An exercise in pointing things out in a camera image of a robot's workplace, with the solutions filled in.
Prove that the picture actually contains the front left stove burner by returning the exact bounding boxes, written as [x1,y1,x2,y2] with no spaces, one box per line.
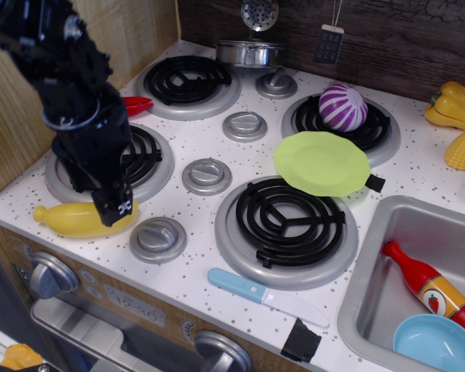
[45,123,174,204]

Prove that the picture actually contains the silver metal pot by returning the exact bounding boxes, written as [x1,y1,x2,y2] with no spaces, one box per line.
[215,40,286,68]

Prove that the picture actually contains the silver stove knob lower middle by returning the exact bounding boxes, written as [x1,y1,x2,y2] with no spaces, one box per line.
[181,158,233,196]

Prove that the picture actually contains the yellow object bottom left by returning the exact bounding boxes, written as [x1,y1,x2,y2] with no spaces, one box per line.
[0,343,43,370]

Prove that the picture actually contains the silver metal sink basin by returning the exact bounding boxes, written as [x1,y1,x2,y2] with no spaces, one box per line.
[337,196,465,371]

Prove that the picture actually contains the green plastic plate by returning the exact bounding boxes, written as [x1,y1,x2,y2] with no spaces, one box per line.
[274,131,371,197]

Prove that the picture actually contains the back left stove burner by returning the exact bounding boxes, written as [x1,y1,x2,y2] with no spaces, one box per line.
[135,56,241,121]

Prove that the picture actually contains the red toy sauce bottle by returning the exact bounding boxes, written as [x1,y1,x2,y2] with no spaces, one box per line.
[384,242,465,328]

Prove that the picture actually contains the yellow toy banana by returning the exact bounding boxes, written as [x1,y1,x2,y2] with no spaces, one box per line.
[33,200,140,238]

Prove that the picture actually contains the silver stove knob back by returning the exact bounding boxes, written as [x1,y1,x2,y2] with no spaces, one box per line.
[255,68,298,100]

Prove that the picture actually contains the yellow toy bell pepper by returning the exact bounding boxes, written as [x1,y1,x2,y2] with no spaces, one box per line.
[425,81,465,130]

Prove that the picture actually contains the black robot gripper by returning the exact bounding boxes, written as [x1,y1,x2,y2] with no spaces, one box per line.
[41,83,133,227]

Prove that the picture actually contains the silver stove knob upper middle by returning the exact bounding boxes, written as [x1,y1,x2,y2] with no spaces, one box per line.
[222,112,267,143]

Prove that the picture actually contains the silver oven knob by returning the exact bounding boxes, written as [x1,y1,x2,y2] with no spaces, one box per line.
[195,331,253,372]
[30,252,81,299]

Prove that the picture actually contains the red toy chili pepper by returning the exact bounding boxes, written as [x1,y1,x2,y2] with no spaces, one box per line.
[122,96,153,117]

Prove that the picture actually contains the silver oven knob left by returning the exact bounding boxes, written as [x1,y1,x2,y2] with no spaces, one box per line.
[30,252,81,299]

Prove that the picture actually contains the oven clock display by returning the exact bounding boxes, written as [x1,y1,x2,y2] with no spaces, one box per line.
[102,284,166,327]

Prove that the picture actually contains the stove burner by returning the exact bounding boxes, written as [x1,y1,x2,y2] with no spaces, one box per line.
[215,177,358,291]
[281,95,401,168]
[45,123,174,204]
[135,56,241,121]

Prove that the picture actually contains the black tape piece by plate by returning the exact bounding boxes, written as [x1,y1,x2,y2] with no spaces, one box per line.
[365,174,386,193]

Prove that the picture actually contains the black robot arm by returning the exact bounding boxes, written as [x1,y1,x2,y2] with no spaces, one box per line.
[0,1,133,226]

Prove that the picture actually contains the light blue plastic bowl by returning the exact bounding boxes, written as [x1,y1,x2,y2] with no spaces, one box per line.
[392,314,465,371]

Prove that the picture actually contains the silver stove knob front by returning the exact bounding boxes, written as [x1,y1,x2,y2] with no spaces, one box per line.
[129,217,188,264]

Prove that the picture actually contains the blue handled toy knife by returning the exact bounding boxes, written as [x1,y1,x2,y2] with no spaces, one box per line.
[207,268,330,329]

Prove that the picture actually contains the silver stove knob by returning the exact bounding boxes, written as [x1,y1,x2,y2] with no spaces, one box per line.
[129,217,188,264]
[181,158,233,196]
[222,112,267,143]
[255,68,298,100]

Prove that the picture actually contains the silver oven door handle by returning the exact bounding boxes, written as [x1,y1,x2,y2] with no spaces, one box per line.
[31,298,156,371]

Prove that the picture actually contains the purple striped toy onion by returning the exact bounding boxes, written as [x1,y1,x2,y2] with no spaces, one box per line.
[319,84,369,133]

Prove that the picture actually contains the silver oven knob right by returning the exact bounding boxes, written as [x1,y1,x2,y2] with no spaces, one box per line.
[195,331,253,372]

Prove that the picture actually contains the back right stove burner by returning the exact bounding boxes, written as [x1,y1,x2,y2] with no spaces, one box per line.
[281,95,401,168]

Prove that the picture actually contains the hanging metal strainer ladle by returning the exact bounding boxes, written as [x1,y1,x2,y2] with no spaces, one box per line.
[240,0,279,32]

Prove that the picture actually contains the black tape piece front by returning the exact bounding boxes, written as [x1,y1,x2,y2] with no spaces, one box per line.
[281,318,322,363]

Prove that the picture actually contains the front right stove burner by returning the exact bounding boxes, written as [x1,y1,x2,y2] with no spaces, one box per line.
[215,177,358,291]

